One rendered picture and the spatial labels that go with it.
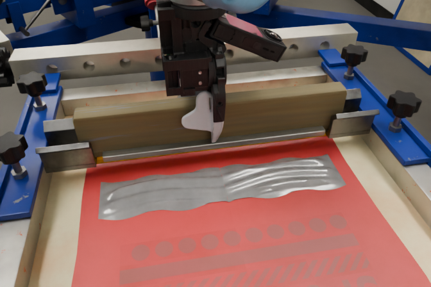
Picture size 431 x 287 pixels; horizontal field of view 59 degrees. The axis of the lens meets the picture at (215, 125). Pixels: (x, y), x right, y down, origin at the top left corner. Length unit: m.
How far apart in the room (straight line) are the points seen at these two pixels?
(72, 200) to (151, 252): 0.15
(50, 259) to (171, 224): 0.15
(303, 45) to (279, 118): 0.26
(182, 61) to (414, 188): 0.36
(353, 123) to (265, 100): 0.16
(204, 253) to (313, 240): 0.14
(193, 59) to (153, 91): 0.25
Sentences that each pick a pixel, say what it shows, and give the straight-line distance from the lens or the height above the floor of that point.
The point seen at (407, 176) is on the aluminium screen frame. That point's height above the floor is 0.98.
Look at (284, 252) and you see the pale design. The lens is 0.51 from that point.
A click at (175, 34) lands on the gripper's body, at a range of 0.49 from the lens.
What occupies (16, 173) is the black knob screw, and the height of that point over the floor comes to 1.01.
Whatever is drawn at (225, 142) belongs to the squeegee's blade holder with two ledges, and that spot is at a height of 0.99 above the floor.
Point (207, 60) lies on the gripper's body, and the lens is 0.49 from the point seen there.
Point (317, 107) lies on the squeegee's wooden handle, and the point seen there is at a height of 1.03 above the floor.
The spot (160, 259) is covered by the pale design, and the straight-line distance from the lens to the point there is 0.50.
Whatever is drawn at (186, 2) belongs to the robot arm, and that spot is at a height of 1.22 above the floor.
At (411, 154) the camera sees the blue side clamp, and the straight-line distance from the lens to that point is 0.62.
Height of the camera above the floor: 1.37
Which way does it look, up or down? 38 degrees down
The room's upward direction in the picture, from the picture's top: straight up
